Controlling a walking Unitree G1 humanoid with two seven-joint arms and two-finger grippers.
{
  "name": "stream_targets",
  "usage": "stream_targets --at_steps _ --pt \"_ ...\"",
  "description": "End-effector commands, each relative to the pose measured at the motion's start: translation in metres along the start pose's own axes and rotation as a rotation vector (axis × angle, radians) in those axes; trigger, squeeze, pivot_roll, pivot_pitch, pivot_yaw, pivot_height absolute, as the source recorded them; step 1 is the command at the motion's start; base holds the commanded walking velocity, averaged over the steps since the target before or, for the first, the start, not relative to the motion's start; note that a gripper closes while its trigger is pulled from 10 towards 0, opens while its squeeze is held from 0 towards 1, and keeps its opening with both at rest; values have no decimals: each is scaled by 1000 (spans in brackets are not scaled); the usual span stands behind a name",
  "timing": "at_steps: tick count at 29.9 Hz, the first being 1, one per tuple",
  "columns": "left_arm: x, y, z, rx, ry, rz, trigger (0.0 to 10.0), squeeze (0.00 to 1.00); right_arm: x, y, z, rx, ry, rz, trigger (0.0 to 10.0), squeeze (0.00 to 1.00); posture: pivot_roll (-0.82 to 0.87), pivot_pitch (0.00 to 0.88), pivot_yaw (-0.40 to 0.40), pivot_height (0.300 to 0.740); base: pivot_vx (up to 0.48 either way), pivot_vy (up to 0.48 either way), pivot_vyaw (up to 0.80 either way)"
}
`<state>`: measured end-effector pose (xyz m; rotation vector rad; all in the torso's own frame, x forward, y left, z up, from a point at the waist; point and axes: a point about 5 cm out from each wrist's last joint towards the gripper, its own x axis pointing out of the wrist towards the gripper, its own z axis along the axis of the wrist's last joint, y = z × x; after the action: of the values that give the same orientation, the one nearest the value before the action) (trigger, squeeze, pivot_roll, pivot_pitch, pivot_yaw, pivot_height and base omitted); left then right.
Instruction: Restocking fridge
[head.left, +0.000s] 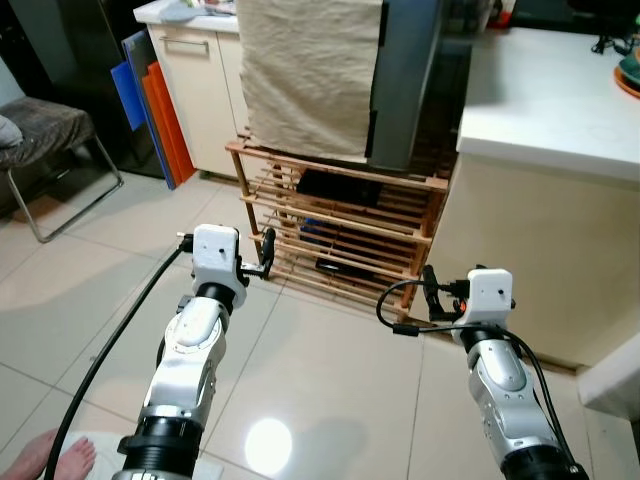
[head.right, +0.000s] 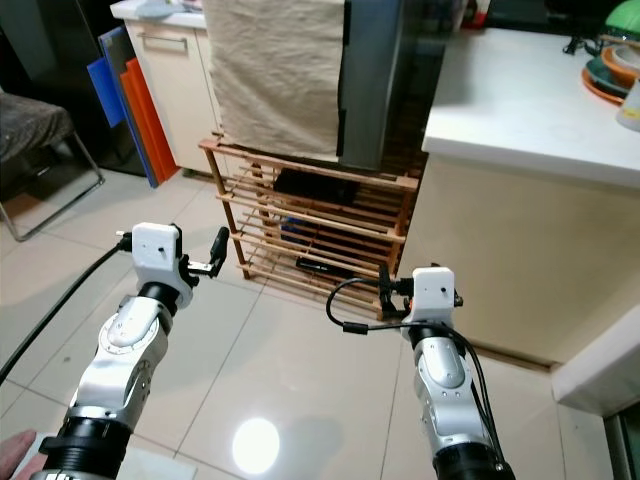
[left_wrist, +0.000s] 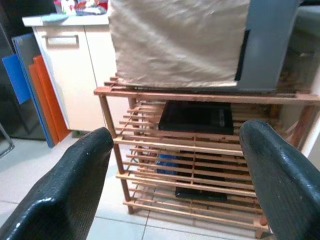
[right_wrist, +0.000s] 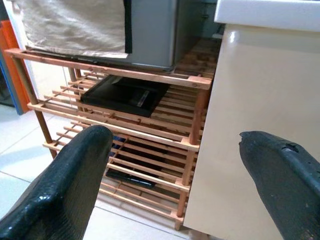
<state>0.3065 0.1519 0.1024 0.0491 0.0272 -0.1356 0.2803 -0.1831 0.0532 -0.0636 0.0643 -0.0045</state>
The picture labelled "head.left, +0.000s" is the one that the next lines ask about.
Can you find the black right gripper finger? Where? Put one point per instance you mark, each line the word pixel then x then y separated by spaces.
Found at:
pixel 431 290

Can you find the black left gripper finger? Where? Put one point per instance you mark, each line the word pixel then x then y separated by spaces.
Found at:
pixel 269 245

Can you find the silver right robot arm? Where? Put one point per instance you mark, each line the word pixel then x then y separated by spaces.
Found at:
pixel 500 375

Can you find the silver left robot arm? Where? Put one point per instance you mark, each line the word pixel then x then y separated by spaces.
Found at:
pixel 190 350

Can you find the black fridge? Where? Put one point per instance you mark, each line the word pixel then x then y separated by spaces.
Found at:
pixel 85 60

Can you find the black shoe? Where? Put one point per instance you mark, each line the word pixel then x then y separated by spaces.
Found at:
pixel 335 187
pixel 340 267

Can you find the wooden slatted rack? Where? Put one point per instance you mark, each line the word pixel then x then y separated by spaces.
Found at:
pixel 390 225

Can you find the cream kitchen island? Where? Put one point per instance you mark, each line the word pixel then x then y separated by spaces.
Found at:
pixel 540 250

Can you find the cream drawer cabinet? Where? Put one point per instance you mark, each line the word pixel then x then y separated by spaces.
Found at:
pixel 200 100

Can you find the beige cloth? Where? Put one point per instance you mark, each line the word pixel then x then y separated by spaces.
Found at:
pixel 310 70

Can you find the white counter corner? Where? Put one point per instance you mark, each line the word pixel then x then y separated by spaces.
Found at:
pixel 615 385

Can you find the grey metal appliance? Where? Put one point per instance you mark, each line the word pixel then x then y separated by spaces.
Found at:
pixel 405 80

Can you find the metal chair with dark cushion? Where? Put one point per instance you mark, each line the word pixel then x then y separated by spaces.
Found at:
pixel 45 130

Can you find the person's bare foot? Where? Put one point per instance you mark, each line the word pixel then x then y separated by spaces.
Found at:
pixel 65 460

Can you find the orange plate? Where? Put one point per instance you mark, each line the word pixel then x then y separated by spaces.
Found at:
pixel 626 88

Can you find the teal bowl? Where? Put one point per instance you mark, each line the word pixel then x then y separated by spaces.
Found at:
pixel 630 68

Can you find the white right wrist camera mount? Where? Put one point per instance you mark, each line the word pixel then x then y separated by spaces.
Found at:
pixel 490 295

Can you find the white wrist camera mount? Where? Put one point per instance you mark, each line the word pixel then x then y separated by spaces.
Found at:
pixel 215 255
pixel 490 295

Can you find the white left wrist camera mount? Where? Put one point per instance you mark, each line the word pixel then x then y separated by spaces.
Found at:
pixel 215 255

